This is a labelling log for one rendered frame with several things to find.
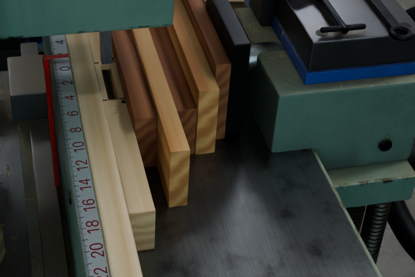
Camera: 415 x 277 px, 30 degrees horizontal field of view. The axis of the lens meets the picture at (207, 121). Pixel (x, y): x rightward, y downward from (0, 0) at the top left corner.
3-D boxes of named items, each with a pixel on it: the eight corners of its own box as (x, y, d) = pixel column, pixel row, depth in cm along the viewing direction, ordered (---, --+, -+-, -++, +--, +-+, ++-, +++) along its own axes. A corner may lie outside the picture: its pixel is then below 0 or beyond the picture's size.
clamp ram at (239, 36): (307, 124, 67) (323, 37, 62) (225, 134, 66) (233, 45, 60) (276, 66, 74) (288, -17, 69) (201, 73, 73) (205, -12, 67)
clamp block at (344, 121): (411, 164, 69) (435, 82, 64) (268, 182, 67) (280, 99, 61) (349, 70, 81) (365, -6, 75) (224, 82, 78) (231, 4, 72)
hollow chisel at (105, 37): (112, 63, 65) (110, 12, 62) (101, 64, 65) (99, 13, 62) (110, 57, 66) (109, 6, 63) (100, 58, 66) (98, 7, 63)
